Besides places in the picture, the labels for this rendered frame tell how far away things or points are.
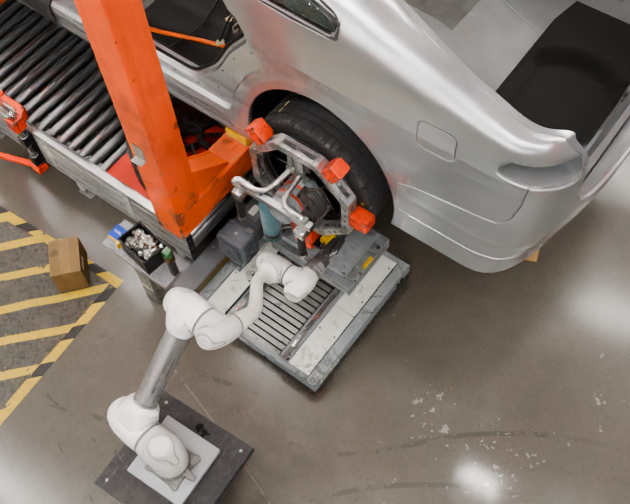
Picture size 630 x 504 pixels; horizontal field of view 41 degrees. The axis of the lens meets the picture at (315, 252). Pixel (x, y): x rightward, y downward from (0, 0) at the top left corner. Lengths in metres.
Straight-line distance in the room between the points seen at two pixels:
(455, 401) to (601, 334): 0.83
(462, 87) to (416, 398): 1.77
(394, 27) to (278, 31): 0.49
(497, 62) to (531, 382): 1.55
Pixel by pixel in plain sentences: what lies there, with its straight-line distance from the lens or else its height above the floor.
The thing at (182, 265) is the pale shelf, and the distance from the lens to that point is 4.07.
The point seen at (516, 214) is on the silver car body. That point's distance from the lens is 3.22.
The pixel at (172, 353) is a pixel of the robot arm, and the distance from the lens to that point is 3.47.
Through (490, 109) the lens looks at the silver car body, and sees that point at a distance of 2.96.
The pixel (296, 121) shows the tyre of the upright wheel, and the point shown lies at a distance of 3.56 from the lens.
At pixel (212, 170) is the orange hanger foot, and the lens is 3.98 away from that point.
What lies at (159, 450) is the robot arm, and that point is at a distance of 3.57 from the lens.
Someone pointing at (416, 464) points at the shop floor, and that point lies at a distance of 4.09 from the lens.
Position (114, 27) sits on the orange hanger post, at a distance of 3.01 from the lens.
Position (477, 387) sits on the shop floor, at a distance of 4.25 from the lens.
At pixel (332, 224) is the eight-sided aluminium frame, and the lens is 3.86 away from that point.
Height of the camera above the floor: 3.92
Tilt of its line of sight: 60 degrees down
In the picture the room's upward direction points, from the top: 5 degrees counter-clockwise
